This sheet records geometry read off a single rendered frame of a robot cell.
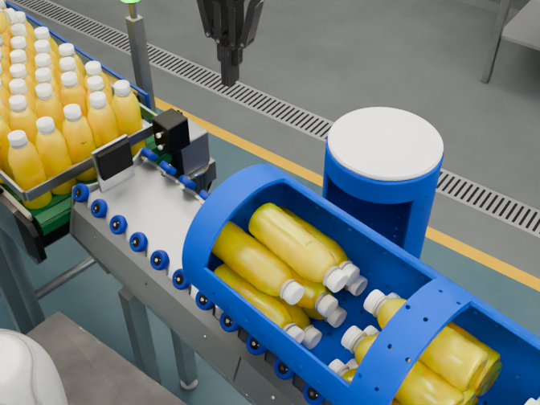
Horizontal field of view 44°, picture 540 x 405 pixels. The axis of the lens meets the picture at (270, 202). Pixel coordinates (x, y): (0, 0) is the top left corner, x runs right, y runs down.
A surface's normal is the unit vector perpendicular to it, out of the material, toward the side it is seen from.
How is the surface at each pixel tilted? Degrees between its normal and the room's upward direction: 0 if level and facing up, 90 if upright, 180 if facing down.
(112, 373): 4
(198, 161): 90
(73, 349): 4
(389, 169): 0
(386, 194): 90
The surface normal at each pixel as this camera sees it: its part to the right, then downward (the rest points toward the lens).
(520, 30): 0.00, -0.72
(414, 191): 0.40, 0.63
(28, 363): 0.84, -0.40
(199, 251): -0.64, 0.15
